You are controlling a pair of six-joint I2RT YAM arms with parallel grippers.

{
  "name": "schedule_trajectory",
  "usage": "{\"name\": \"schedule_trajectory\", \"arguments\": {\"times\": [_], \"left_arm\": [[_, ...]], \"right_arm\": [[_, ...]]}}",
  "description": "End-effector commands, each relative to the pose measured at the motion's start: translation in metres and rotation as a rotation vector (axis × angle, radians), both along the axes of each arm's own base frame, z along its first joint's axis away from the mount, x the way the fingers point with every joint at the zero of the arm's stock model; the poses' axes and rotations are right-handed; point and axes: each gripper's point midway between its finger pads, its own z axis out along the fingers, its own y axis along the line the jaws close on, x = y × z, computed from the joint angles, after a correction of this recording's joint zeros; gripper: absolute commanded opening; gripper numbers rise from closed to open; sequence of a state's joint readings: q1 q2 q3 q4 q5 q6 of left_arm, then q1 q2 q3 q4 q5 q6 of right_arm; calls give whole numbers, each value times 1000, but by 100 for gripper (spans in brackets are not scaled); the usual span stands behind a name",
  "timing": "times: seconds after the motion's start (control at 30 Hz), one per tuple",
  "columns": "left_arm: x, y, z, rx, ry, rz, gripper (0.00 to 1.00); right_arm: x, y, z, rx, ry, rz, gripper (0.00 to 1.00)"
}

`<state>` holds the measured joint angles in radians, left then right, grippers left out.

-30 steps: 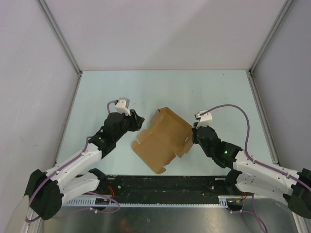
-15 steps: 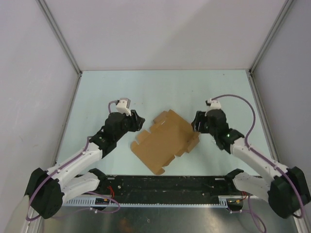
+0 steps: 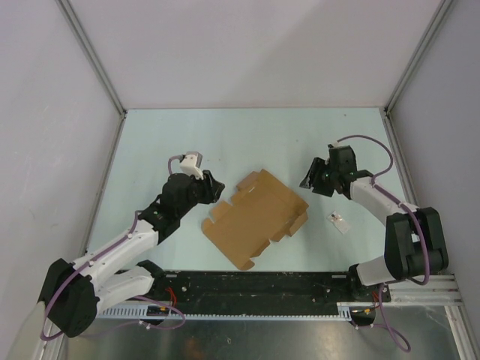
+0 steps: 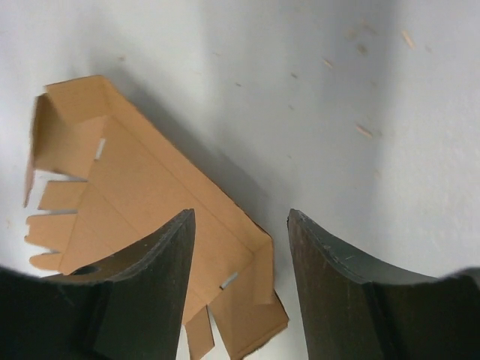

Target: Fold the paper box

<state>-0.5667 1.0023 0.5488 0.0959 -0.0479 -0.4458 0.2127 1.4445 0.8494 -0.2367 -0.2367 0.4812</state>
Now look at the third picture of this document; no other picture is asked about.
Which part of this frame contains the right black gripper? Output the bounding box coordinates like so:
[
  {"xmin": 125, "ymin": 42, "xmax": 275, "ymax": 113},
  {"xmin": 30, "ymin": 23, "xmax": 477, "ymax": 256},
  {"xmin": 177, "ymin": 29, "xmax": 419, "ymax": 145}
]
[{"xmin": 298, "ymin": 157, "xmax": 338, "ymax": 197}]

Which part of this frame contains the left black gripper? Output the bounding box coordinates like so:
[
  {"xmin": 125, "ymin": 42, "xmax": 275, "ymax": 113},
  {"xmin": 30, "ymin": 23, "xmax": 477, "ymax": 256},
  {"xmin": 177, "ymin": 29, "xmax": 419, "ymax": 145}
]
[{"xmin": 176, "ymin": 169, "xmax": 224, "ymax": 218}]

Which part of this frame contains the brown cardboard box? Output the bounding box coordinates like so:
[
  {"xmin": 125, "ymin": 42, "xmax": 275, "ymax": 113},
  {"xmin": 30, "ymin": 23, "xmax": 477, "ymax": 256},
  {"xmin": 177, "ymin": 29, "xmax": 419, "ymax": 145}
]
[{"xmin": 201, "ymin": 169, "xmax": 308, "ymax": 271}]

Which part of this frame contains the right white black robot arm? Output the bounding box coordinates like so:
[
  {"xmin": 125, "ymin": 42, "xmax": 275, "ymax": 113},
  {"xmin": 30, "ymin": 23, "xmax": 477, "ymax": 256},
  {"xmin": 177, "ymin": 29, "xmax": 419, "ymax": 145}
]
[{"xmin": 300, "ymin": 145, "xmax": 449, "ymax": 301}]

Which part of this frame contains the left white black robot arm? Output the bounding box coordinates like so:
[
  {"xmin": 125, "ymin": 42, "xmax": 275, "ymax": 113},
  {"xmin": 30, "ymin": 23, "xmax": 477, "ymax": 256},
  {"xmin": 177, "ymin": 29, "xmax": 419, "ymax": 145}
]
[{"xmin": 38, "ymin": 170, "xmax": 225, "ymax": 341}]

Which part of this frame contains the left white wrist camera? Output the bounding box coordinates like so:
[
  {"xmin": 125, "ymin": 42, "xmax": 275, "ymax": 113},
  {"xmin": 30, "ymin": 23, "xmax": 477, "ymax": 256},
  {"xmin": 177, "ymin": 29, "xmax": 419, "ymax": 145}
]
[{"xmin": 179, "ymin": 151, "xmax": 203, "ymax": 179}]

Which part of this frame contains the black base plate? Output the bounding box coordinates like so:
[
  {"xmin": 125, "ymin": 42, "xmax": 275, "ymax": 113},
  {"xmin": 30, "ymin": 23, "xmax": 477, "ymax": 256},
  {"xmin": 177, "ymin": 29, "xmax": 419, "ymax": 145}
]
[{"xmin": 146, "ymin": 271, "xmax": 385, "ymax": 305}]

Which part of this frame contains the grey slotted cable duct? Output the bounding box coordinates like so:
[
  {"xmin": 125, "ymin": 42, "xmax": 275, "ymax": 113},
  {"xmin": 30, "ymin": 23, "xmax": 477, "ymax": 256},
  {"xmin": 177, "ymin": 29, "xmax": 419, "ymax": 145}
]
[{"xmin": 97, "ymin": 302, "xmax": 352, "ymax": 321}]

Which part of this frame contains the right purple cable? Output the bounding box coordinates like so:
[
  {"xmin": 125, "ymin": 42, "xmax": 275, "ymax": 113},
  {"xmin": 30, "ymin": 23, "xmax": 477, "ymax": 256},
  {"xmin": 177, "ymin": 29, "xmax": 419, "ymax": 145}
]
[{"xmin": 335, "ymin": 134, "xmax": 431, "ymax": 286}]

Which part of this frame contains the purple cable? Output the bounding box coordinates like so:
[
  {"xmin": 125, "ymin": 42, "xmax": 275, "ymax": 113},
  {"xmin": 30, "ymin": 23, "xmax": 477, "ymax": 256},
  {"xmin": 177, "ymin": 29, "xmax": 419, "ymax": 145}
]
[
  {"xmin": 40, "ymin": 153, "xmax": 185, "ymax": 342},
  {"xmin": 335, "ymin": 134, "xmax": 431, "ymax": 286}
]

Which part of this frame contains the aluminium rail beam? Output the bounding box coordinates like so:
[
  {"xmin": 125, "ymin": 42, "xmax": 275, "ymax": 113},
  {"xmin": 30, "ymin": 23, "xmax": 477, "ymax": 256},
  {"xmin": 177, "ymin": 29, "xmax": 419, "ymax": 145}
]
[{"xmin": 388, "ymin": 275, "xmax": 462, "ymax": 305}]

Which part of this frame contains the right aluminium frame post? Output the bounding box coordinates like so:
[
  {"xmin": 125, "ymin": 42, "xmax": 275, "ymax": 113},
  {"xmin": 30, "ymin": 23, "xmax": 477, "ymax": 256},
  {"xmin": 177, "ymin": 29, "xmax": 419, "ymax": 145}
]
[{"xmin": 383, "ymin": 0, "xmax": 457, "ymax": 116}]

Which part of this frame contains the aluminium frame post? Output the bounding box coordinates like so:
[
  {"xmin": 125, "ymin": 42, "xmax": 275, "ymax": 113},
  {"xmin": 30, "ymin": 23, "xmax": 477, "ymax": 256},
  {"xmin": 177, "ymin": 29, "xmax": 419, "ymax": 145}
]
[
  {"xmin": 383, "ymin": 0, "xmax": 457, "ymax": 116},
  {"xmin": 55, "ymin": 0, "xmax": 126, "ymax": 116}
]

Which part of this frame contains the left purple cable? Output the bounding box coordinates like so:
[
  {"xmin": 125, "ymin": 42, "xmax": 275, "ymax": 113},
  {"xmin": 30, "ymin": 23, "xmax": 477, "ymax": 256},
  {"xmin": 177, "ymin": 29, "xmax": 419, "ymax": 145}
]
[{"xmin": 40, "ymin": 153, "xmax": 185, "ymax": 342}]

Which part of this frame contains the left aluminium frame post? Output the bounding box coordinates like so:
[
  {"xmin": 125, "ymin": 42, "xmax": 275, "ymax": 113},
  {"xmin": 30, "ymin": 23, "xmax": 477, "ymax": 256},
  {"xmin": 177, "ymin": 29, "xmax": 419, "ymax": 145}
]
[{"xmin": 55, "ymin": 0, "xmax": 126, "ymax": 116}]

